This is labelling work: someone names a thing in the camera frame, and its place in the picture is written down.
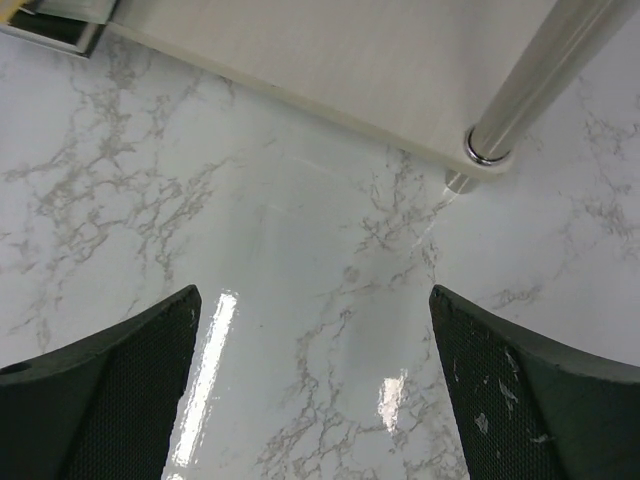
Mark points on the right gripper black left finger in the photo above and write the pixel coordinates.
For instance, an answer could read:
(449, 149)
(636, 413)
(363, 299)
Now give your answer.
(102, 407)

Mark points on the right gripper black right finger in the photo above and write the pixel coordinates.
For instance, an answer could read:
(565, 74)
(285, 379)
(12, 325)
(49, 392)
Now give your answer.
(529, 407)

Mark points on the black Moon and Sixpence book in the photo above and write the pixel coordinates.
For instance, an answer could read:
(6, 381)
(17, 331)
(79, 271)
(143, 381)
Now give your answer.
(69, 36)

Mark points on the white two-tier wooden shelf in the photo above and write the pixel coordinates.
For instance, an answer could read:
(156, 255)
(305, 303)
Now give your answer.
(457, 82)

